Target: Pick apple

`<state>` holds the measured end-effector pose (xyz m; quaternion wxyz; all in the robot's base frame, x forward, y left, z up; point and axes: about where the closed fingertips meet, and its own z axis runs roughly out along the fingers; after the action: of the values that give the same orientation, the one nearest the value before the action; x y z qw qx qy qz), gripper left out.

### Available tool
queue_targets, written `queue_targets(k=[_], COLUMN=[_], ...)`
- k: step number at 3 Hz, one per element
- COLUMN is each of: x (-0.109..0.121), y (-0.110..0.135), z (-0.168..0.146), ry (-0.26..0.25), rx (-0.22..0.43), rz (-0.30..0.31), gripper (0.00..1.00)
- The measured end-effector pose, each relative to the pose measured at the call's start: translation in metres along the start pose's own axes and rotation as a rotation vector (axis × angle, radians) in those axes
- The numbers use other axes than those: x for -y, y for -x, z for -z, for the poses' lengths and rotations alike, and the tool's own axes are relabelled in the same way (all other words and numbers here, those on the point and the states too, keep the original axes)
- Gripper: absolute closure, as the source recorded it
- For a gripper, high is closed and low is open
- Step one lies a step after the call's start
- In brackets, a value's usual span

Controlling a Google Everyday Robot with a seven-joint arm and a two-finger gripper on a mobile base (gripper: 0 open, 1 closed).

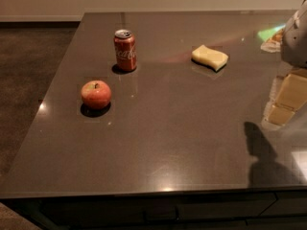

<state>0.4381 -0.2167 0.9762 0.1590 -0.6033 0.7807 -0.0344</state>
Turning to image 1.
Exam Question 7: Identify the red apple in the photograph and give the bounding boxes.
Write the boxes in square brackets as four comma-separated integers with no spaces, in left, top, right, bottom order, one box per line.
[81,80,111,109]

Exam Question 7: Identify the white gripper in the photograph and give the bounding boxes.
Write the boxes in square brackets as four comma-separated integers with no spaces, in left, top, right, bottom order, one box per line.
[266,0,307,127]

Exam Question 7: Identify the snack bag on table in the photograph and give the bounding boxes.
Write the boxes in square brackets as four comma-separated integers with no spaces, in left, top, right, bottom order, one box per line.
[260,29,284,53]

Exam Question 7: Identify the red Coca-Cola can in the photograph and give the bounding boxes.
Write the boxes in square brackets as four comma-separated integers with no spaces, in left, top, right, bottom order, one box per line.
[113,29,136,72]

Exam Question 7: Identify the dark cabinet drawers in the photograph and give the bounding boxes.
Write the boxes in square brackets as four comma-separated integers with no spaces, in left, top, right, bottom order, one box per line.
[1,191,307,230]

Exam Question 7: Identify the yellow sponge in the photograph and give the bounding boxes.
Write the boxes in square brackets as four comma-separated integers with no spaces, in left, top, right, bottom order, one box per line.
[191,45,228,72]

